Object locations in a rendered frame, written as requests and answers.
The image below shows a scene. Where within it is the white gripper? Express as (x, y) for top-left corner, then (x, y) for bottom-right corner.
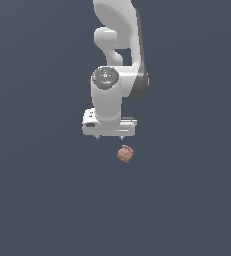
(81, 108), (138, 141)

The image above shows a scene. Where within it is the small pink round object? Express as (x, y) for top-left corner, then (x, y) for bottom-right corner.
(116, 144), (135, 164)

